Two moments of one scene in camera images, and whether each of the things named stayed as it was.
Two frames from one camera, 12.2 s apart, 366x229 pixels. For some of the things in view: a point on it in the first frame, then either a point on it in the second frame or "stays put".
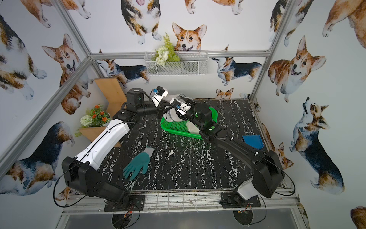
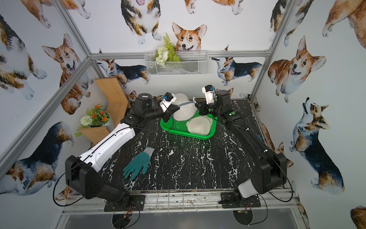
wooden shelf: x=114 y=95 stays put
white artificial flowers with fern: x=166 y=53 stays put
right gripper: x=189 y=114 to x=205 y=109
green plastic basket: x=180 y=127 stays put
